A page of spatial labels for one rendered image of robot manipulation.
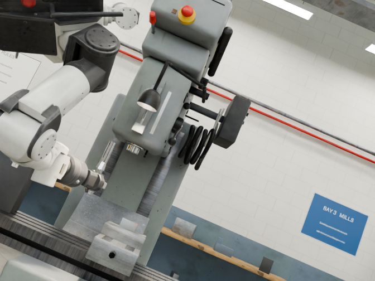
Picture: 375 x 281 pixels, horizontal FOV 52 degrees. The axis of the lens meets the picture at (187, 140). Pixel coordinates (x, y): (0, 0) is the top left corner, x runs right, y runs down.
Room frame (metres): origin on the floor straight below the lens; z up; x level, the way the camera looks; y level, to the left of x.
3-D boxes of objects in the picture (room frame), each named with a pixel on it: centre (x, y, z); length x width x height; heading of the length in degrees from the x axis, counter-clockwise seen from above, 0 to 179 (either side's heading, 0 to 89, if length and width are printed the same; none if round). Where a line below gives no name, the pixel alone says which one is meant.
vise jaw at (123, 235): (1.38, 0.07, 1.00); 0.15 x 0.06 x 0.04; 91
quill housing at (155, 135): (1.44, 0.17, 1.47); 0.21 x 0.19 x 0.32; 90
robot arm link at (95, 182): (1.23, 0.27, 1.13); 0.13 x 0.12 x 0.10; 65
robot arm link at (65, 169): (1.13, 0.33, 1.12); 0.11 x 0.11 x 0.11; 65
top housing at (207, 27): (1.45, 0.17, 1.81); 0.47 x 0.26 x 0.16; 0
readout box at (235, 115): (1.74, -0.16, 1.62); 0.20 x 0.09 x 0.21; 0
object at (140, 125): (1.33, 0.17, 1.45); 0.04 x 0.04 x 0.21; 0
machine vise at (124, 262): (1.41, 0.07, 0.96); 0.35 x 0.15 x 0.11; 1
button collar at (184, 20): (1.21, 0.17, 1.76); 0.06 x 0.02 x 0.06; 90
